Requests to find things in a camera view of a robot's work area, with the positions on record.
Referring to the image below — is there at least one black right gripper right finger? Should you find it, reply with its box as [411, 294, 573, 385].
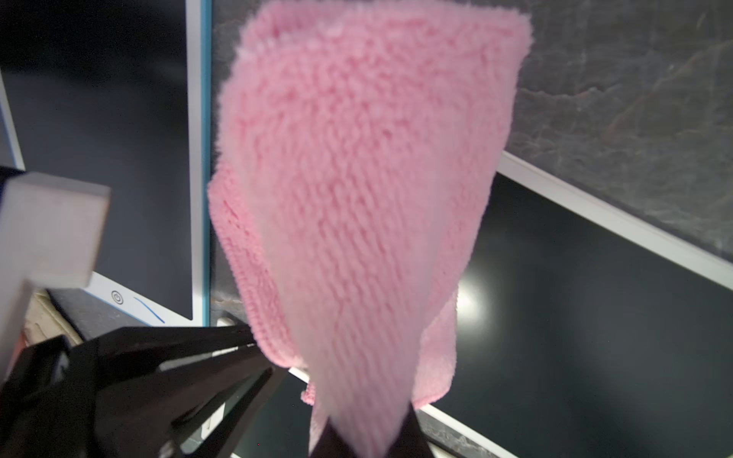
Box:
[387, 405, 434, 458]

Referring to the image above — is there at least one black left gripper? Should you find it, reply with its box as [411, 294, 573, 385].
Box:
[1, 326, 287, 457]

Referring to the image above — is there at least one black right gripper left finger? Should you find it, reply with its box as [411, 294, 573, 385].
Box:
[309, 420, 357, 458]

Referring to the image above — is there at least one white drawing tablet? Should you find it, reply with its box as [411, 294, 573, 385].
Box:
[228, 150, 733, 458]

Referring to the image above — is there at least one pink microfiber cloth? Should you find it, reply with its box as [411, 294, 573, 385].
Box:
[208, 1, 533, 457]

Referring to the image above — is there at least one large blue drawing tablet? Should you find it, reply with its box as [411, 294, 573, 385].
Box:
[1, 1, 212, 326]

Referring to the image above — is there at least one beige cloth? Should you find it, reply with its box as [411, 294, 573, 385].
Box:
[23, 289, 83, 347]

